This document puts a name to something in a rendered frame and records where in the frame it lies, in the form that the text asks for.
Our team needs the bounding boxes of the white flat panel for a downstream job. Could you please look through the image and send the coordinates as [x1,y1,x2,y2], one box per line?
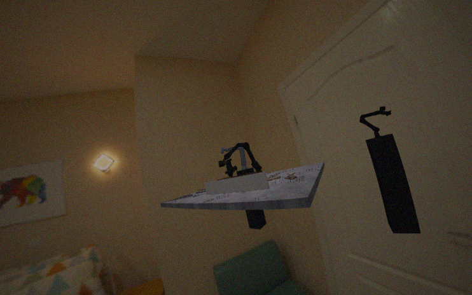
[204,172,269,195]

